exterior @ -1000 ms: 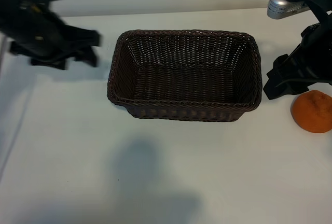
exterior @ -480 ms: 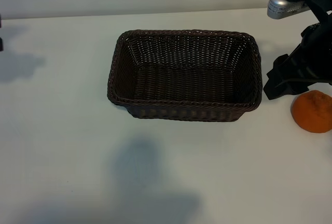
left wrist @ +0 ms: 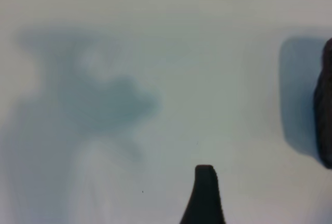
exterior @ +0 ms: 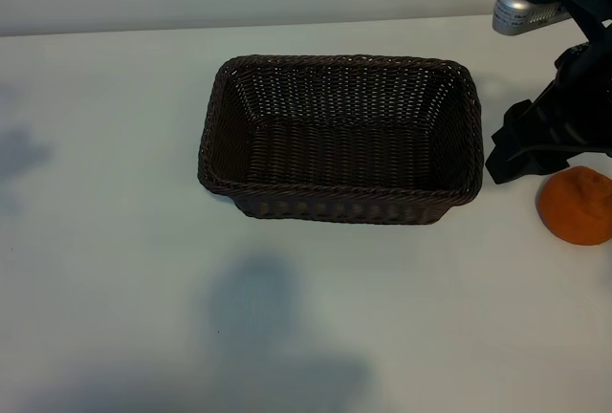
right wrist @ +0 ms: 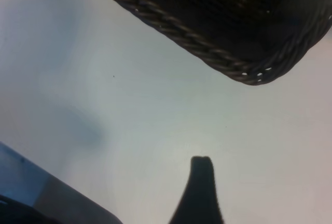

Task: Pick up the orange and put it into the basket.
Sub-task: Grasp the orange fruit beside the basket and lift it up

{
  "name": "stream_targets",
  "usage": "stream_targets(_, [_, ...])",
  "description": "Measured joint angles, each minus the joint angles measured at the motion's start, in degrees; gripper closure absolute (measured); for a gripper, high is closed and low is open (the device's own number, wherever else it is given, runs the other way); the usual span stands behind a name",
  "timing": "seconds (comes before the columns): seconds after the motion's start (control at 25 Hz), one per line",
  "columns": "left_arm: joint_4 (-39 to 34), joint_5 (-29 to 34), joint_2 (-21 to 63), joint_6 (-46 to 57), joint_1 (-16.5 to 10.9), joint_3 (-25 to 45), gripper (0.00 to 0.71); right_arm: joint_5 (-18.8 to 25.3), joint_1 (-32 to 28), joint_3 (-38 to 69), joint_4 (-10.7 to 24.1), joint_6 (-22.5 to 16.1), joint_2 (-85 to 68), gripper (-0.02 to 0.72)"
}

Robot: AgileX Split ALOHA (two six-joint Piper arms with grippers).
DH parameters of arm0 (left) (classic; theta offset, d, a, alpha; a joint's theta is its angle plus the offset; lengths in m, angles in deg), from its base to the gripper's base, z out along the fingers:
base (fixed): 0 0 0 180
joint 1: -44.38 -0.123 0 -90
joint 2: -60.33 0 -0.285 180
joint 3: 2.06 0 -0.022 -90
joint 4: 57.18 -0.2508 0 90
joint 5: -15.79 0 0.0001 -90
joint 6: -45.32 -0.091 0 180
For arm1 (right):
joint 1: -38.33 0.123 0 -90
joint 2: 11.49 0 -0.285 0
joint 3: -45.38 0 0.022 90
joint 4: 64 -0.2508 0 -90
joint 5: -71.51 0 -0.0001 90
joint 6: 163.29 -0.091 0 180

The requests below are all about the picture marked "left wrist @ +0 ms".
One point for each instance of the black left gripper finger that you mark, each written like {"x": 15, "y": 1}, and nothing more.
{"x": 205, "y": 198}

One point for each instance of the dark brown wicker basket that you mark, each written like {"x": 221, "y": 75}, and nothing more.
{"x": 324, "y": 110}

